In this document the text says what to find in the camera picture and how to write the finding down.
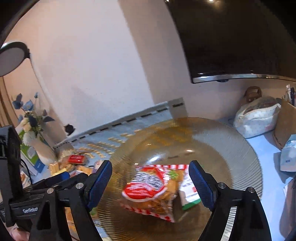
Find green blue book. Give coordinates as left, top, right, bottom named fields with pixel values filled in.
left=21, top=143, right=45, bottom=176

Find person's left hand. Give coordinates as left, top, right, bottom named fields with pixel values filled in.
left=7, top=225, right=30, bottom=241

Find blue patterned table mat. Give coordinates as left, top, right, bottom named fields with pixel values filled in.
left=54, top=98, right=187, bottom=164

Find red small snack packet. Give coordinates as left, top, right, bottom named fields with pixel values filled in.
left=68, top=155, right=87, bottom=165

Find green white snack packet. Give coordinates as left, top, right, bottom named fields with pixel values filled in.
left=179, top=173, right=201, bottom=211

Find round desk lamp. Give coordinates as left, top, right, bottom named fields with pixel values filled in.
left=0, top=41, right=76, bottom=137

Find red white rice cracker bag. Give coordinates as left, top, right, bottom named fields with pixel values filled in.
left=120, top=164, right=188, bottom=222

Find grey bag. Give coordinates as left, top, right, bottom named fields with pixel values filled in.
left=280, top=177, right=295, bottom=240

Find white dotted pouch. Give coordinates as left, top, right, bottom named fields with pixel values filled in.
left=233, top=86, right=281, bottom=138

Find blue white artificial flowers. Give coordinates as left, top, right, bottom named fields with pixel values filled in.
left=11, top=92, right=55, bottom=147

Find black wall television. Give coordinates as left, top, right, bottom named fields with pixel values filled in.
left=165, top=1, right=295, bottom=84

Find pens in holder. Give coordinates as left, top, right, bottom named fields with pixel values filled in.
left=284, top=84, right=295, bottom=106

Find tissue pack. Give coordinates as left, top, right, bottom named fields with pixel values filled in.
left=280, top=134, right=296, bottom=172

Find white ribbed vase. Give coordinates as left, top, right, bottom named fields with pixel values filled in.
left=29, top=138, right=57, bottom=166

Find amber ribbed glass plate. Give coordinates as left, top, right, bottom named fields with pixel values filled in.
left=98, top=118, right=263, bottom=240

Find brown pen holder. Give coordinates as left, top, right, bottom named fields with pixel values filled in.
left=273, top=99, right=296, bottom=150

